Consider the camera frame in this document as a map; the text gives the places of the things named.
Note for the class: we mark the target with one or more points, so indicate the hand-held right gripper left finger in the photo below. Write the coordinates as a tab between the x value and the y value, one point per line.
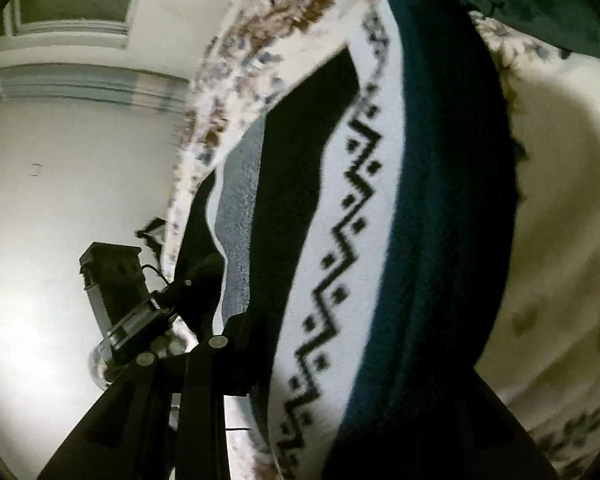
232	360

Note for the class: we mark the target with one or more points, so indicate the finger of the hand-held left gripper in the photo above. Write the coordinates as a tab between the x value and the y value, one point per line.
190	295

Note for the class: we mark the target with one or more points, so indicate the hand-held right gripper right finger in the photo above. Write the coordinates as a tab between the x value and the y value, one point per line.
500	440

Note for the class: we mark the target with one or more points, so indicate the striped patterned knit sweater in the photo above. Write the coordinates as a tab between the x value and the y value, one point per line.
360	260

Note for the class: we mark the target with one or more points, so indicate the white floral printed blanket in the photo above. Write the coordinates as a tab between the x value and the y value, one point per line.
555	210

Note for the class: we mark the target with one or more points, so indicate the dark green cloth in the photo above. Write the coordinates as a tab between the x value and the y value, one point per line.
530	0

